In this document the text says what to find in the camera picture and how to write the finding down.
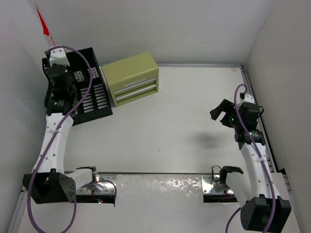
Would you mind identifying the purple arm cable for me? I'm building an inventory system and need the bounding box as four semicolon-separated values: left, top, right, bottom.
225;83;277;233
27;45;118;233

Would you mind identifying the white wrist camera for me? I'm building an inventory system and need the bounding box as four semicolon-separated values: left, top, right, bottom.
46;48;70;66
237;93;255;108

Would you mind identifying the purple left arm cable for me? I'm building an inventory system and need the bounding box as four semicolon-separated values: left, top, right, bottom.
27;45;118;233

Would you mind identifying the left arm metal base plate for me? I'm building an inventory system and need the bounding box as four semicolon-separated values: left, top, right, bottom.
80;173;117;195

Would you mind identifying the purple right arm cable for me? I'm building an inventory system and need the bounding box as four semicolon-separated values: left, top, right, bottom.
225;83;277;233

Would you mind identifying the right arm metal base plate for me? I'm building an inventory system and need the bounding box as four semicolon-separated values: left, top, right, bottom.
201;174;234;197

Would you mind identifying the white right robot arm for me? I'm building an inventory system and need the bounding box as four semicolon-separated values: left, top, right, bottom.
210;99;292;233

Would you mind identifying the olive green drawer cabinet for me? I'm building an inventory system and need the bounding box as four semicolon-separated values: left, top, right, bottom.
101;52;159;107

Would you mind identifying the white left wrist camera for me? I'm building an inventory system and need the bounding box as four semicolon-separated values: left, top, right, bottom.
46;48;70;66

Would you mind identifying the red file folder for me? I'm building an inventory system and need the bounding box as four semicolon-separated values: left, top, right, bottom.
35;2;56;47

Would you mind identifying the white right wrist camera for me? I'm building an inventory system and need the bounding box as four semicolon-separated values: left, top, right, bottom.
237;93;255;108

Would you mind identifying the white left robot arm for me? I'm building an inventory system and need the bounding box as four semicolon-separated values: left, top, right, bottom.
23;64;94;204

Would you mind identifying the black perforated file organizer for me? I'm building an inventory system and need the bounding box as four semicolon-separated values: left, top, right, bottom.
41;47;114;127

